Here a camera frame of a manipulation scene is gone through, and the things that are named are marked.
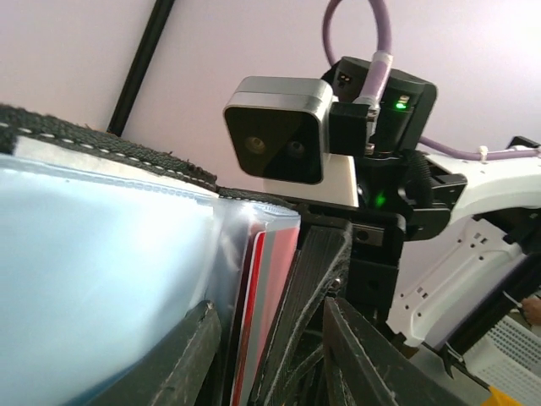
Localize black leather card holder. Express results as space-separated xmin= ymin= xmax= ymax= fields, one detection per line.
xmin=1 ymin=105 xmax=301 ymax=405

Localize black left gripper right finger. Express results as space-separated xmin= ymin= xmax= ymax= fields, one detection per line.
xmin=323 ymin=298 xmax=465 ymax=406

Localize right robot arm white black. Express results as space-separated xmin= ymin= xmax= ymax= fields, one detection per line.
xmin=230 ymin=57 xmax=540 ymax=405

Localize black frame post right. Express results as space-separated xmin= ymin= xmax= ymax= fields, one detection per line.
xmin=107 ymin=0 xmax=176 ymax=137

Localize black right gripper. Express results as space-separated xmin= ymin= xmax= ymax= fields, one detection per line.
xmin=253 ymin=202 xmax=406 ymax=405

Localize white slotted cable duct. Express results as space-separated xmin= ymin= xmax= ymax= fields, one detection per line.
xmin=463 ymin=316 xmax=540 ymax=405

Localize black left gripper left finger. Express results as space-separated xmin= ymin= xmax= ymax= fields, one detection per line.
xmin=90 ymin=300 xmax=221 ymax=406

